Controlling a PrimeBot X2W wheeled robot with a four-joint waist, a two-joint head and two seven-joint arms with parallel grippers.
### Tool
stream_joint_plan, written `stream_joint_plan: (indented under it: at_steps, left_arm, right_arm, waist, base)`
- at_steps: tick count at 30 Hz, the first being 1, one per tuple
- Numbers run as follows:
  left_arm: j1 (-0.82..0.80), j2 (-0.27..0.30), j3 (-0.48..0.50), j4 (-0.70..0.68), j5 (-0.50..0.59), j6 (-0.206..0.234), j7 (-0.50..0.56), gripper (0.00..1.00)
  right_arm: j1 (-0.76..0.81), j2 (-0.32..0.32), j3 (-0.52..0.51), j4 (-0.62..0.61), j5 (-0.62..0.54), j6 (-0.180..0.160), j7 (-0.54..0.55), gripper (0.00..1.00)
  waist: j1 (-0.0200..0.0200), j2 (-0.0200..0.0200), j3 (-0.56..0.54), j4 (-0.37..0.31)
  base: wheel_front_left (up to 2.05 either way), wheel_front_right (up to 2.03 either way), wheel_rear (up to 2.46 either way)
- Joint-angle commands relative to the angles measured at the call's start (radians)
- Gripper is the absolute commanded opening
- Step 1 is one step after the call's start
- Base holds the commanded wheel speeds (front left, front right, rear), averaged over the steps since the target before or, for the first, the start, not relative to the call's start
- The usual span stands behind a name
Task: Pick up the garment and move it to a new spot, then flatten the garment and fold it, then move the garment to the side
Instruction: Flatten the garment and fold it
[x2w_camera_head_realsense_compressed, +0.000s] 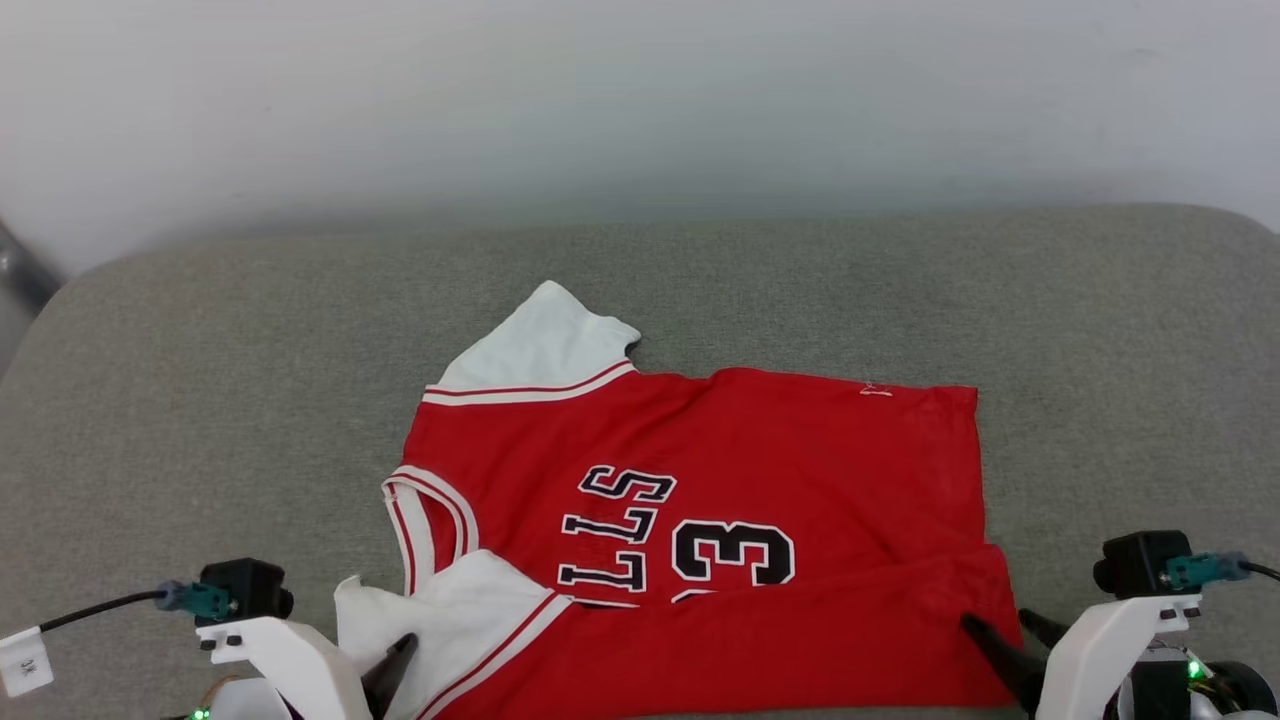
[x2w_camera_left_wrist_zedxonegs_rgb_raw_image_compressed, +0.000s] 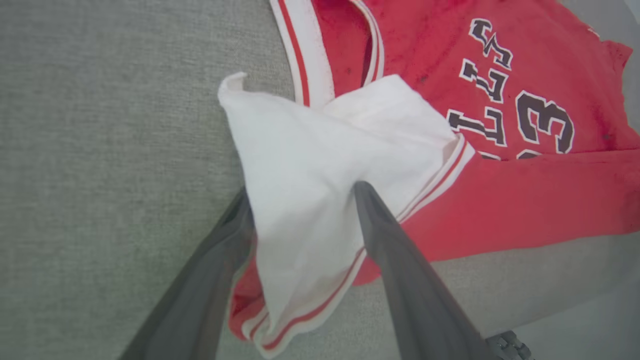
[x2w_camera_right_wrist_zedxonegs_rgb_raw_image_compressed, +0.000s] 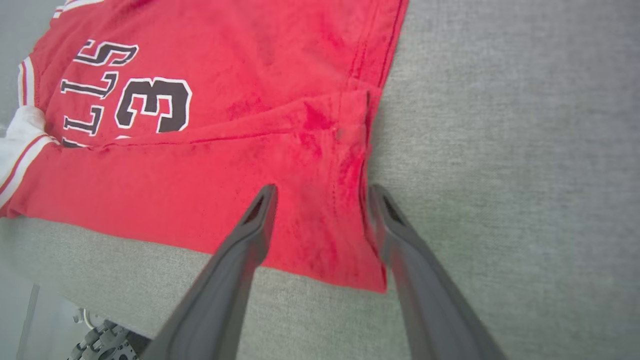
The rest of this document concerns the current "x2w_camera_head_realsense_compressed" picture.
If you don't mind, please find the right camera cable teal connector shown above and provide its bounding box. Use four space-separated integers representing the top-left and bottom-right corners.
1165 550 1280 591

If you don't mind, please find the dark grey metal pole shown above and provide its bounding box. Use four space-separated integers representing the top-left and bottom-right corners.
0 215 63 311

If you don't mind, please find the beige fabric panel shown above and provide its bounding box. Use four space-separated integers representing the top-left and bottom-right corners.
0 205 1280 720

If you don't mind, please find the left camera cable teal connector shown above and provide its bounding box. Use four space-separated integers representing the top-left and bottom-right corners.
38 580 239 633

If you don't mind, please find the white left cable tag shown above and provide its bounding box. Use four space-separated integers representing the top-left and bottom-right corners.
0 627 54 698

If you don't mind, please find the red white basketball jersey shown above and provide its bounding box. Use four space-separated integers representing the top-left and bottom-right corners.
333 280 1023 720

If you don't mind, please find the camera cable teal connector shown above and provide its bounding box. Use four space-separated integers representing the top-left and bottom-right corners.
1165 550 1280 591
38 580 239 633

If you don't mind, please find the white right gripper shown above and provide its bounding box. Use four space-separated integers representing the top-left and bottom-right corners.
960 595 1216 720

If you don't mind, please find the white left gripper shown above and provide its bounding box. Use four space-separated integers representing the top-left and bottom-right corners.
190 615 419 720

